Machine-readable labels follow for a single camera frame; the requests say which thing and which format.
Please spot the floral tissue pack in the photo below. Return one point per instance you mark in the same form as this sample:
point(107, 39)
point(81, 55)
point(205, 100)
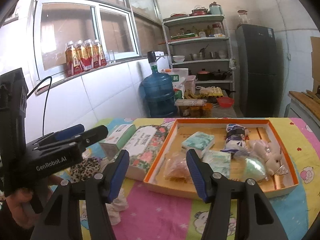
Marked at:
point(143, 148)

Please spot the green white wipes pack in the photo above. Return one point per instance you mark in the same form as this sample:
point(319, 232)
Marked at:
point(218, 161)

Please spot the pink teddy bear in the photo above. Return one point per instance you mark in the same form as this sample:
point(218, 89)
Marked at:
point(271, 156)

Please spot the metal kitchen shelf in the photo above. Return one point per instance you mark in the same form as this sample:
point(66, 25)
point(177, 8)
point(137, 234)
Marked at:
point(202, 44)

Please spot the leopard print scrunchie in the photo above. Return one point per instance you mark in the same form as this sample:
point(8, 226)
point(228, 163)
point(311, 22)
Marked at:
point(85, 169)

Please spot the wooden cutting board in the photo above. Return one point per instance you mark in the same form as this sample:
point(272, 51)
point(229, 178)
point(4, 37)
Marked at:
point(307, 103)

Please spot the white floral scrunchie cloth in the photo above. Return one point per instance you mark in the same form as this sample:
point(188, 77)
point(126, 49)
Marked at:
point(118, 205)

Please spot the green sponge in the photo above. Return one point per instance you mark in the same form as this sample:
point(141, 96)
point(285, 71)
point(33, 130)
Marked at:
point(253, 169)

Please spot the blue water jug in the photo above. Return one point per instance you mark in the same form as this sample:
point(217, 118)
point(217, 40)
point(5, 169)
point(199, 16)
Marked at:
point(159, 93)

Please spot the egg tray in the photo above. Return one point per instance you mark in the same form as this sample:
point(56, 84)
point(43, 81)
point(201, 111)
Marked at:
point(210, 91)

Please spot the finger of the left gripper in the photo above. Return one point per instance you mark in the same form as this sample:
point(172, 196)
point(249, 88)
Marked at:
point(60, 135)
point(86, 138)

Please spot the pack of drink bottles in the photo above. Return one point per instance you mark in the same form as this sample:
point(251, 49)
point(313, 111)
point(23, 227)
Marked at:
point(84, 56)

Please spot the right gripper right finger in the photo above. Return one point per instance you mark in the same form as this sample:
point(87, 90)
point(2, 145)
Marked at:
point(255, 216)

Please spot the red plastic basket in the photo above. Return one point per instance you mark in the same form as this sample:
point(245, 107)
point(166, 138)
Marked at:
point(225, 102)

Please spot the sliding window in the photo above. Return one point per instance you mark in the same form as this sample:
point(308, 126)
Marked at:
point(57, 22)

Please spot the glass jar on fridge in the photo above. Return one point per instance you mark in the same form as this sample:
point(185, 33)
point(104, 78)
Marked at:
point(243, 18)

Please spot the small teal tissue pack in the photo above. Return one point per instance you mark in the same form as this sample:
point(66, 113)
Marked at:
point(200, 142)

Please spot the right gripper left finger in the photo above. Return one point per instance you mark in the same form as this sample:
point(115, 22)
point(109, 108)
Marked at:
point(60, 218)

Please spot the black refrigerator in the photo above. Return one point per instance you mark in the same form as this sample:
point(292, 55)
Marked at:
point(259, 71)

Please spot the orange cardboard box tray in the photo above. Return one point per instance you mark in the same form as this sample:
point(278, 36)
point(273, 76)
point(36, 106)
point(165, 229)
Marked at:
point(259, 129)

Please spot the person left hand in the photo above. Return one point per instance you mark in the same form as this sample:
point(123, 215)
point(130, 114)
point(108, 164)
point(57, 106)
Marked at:
point(15, 204)

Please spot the purple white plastic pouch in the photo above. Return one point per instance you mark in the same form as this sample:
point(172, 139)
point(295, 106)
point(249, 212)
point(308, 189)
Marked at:
point(235, 141)

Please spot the orange item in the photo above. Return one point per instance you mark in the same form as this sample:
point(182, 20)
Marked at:
point(176, 169)

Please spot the green white mask box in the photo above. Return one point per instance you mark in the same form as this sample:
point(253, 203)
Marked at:
point(117, 139)

